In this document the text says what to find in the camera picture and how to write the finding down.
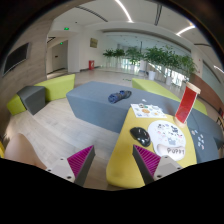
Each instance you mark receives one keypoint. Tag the black computer mouse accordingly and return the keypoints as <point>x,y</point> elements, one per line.
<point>141,135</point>

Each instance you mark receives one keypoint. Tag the potted green plant centre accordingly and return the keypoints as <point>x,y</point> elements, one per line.
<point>134,55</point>

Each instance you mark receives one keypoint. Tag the person's bare knee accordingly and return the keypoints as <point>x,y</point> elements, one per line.
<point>19,149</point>

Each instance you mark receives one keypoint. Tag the large grey upholstered bench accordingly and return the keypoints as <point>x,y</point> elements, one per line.
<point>89,102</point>

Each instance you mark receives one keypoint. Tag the lime green bench back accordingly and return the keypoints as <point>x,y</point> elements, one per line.
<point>155,88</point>

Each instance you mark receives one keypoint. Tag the white round cartoon mouse pad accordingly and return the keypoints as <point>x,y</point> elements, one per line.
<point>167,139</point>

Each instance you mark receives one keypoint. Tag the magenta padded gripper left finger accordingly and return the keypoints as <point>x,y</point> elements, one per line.
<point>74,168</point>

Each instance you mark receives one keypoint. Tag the potted green plant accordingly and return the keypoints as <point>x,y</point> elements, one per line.
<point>166,61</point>
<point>116,54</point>
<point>134,55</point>

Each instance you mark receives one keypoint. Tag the potted green plant right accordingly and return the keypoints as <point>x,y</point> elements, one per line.
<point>166,61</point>

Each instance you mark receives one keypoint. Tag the black wall-mounted screen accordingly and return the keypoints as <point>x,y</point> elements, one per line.
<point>16,57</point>

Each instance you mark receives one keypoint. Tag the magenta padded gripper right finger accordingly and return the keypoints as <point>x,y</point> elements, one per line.
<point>153,167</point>

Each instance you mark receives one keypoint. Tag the red fire extinguisher cabinet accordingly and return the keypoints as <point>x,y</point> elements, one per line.
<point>91,64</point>

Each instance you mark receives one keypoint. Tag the white illustrated paper sheet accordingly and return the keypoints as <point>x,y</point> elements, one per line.
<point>147,111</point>

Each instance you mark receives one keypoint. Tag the potted green plant left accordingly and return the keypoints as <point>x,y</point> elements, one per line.
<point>116,54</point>

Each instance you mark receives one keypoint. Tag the dark blue crumpled cloth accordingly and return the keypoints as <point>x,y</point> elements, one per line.
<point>115,97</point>

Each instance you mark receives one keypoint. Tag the lime green sofa block left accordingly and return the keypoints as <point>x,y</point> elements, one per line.
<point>55,88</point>

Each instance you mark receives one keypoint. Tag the small grey cube seat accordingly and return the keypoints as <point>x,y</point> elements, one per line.
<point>33,98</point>

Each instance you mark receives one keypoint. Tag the framed wall plaque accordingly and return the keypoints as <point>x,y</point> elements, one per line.
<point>93,43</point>

